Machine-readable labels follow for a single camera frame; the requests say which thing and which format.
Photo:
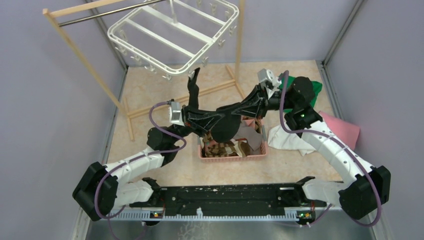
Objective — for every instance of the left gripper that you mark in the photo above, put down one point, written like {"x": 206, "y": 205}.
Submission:
{"x": 198, "y": 120}

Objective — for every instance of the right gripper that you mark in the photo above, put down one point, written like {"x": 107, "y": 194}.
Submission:
{"x": 256, "y": 104}

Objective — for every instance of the black sock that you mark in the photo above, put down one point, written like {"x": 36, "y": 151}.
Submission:
{"x": 227, "y": 127}
{"x": 193, "y": 90}

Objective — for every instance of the white clip hanger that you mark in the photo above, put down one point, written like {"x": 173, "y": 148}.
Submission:
{"x": 174, "y": 37}

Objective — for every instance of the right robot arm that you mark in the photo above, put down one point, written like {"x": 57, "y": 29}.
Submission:
{"x": 364, "y": 188}

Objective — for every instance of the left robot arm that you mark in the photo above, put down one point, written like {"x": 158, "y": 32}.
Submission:
{"x": 103, "y": 188}

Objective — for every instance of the brown striped sock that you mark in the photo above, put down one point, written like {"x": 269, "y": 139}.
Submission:
{"x": 236, "y": 148}

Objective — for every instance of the grey cloth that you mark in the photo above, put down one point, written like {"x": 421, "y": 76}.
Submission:
{"x": 248, "y": 131}

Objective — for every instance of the pink plastic basket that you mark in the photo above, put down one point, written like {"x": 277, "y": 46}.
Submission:
{"x": 264, "y": 148}

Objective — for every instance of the white cloth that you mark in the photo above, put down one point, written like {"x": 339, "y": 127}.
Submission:
{"x": 282, "y": 140}

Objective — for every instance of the green cloth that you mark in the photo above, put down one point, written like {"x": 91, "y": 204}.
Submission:
{"x": 317, "y": 88}

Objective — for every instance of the pink cloth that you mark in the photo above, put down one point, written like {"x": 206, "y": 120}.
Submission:
{"x": 345, "y": 131}

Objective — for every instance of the metal rack rod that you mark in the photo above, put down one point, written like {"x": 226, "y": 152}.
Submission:
{"x": 87, "y": 18}

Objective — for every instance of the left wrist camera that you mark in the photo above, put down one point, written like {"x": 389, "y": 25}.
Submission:
{"x": 175, "y": 113}

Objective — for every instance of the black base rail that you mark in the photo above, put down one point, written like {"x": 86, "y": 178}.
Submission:
{"x": 240, "y": 200}

